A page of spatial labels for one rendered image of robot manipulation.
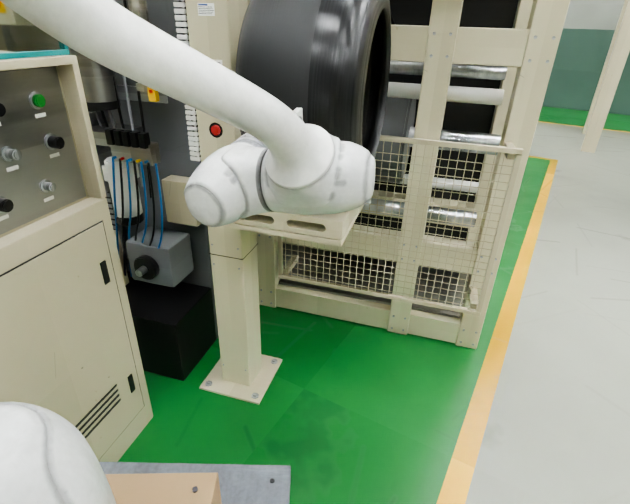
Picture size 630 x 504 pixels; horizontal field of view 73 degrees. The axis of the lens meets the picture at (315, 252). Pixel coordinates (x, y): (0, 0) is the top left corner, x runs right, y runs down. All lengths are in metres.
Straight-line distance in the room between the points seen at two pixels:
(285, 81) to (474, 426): 1.44
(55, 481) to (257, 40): 0.90
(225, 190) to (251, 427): 1.25
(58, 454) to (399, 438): 1.41
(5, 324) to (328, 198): 0.85
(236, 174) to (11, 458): 0.43
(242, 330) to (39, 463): 1.27
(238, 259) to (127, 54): 1.10
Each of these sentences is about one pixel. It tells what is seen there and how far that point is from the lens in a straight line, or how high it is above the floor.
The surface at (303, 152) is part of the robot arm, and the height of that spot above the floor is 1.21.
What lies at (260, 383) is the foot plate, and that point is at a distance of 1.90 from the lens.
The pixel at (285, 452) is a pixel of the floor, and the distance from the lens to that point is 1.69.
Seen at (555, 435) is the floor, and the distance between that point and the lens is 1.99.
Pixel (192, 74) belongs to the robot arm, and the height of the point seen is 1.31.
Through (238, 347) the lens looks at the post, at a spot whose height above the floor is 0.21.
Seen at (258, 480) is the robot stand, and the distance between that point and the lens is 0.85.
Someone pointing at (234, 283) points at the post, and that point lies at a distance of 1.58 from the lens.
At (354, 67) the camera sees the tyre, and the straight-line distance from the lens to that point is 1.04.
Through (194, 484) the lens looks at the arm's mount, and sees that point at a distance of 0.73.
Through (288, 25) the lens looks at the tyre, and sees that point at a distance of 1.07.
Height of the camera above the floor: 1.36
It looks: 28 degrees down
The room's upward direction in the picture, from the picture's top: 2 degrees clockwise
